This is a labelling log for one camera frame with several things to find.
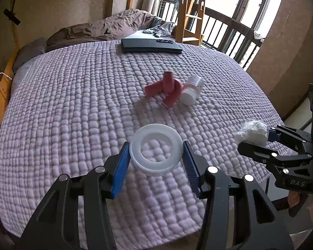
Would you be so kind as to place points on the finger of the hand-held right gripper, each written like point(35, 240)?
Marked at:
point(289, 135)
point(260, 153)

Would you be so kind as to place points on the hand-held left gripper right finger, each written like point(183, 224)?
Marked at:
point(191, 169)

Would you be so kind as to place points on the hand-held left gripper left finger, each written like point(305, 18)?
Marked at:
point(120, 167)

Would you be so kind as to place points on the white plastic wrap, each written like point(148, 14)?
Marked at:
point(253, 131)

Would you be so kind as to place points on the person's right hand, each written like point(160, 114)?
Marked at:
point(294, 198)

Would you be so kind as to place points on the lilac quilted blanket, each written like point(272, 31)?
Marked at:
point(80, 104)

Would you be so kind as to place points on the white plastic bottle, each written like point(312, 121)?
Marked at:
point(189, 95)

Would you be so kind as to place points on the pink knotted foam tube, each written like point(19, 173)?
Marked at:
point(172, 83)

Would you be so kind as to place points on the black laptop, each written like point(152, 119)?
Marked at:
point(146, 47)

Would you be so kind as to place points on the dark balcony railing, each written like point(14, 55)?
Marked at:
point(224, 31)

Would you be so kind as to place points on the small black remote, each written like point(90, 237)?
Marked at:
point(164, 41)

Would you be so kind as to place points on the brown duvet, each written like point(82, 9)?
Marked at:
point(101, 28)

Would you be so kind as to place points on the grey clothing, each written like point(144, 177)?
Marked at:
point(161, 28)

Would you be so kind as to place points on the grey pillow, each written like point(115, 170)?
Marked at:
point(31, 53)

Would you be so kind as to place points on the wooden ladder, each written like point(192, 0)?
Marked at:
point(184, 18)

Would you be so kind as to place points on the wooden bed frame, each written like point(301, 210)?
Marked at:
point(0, 101)

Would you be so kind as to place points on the black wall clip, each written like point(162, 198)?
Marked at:
point(11, 17)

